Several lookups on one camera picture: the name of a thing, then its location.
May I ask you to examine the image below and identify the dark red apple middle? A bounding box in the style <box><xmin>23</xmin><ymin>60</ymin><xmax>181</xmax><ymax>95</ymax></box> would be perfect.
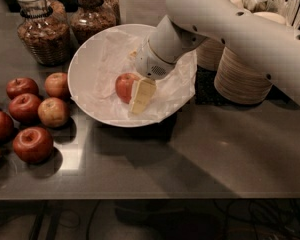
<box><xmin>8</xmin><ymin>93</ymin><xmax>41</xmax><ymax>125</ymax></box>

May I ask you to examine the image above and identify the large white bowl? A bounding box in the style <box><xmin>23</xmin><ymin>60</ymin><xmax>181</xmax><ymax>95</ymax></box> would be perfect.
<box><xmin>68</xmin><ymin>24</ymin><xmax>197</xmax><ymax>121</ymax></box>

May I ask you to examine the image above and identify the white crumpled paper liner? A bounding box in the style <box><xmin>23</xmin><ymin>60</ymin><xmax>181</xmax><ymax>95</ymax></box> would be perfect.
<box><xmin>85</xmin><ymin>25</ymin><xmax>196</xmax><ymax>127</ymax></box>

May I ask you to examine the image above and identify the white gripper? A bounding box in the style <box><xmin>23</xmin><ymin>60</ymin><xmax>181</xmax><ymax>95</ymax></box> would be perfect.
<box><xmin>129</xmin><ymin>36</ymin><xmax>176</xmax><ymax>114</ymax></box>

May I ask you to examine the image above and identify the pale red apple near bowl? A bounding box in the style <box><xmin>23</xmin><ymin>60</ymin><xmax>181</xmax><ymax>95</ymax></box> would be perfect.
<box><xmin>44</xmin><ymin>72</ymin><xmax>70</xmax><ymax>100</ymax></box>

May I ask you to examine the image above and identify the glass granola jar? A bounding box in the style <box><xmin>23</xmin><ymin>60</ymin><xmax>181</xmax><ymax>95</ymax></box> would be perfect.
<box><xmin>17</xmin><ymin>0</ymin><xmax>70</xmax><ymax>66</ymax></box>
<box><xmin>70</xmin><ymin>0</ymin><xmax>116</xmax><ymax>44</ymax></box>

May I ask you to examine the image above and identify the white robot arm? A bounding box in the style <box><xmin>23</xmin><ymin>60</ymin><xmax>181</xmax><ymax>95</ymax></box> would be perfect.
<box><xmin>135</xmin><ymin>0</ymin><xmax>300</xmax><ymax>106</ymax></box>

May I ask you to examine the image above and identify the glass granola jar left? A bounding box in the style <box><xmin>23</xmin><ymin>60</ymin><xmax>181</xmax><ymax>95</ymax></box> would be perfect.
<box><xmin>17</xmin><ymin>0</ymin><xmax>70</xmax><ymax>66</ymax></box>

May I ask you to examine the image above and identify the large red apple front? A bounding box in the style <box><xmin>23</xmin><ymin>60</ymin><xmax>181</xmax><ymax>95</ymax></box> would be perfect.
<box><xmin>13</xmin><ymin>127</ymin><xmax>54</xmax><ymax>164</ymax></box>

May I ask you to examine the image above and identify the red apple left edge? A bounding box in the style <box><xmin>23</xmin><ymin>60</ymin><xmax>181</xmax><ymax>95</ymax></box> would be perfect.
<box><xmin>0</xmin><ymin>111</ymin><xmax>14</xmax><ymax>143</ymax></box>

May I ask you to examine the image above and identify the paper bowl stack front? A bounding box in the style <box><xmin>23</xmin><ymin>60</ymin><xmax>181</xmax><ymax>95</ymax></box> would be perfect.
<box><xmin>214</xmin><ymin>47</ymin><xmax>272</xmax><ymax>105</ymax></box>

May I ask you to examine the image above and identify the glass granola jar right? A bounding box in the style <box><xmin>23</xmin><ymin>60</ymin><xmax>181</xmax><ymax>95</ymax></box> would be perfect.
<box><xmin>70</xmin><ymin>0</ymin><xmax>116</xmax><ymax>44</ymax></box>

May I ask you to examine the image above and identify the paper bowl stack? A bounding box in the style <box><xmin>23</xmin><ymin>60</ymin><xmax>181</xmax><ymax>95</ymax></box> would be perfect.
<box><xmin>195</xmin><ymin>0</ymin><xmax>244</xmax><ymax>72</ymax></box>
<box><xmin>214</xmin><ymin>47</ymin><xmax>272</xmax><ymax>105</ymax></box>

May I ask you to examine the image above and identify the paper bowl stack rear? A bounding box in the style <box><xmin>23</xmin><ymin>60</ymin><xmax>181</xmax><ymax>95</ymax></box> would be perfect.
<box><xmin>195</xmin><ymin>0</ymin><xmax>244</xmax><ymax>72</ymax></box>

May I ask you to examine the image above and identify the yellowish red apple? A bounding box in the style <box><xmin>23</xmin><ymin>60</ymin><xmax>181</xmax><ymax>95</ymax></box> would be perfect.
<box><xmin>38</xmin><ymin>97</ymin><xmax>70</xmax><ymax>128</ymax></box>

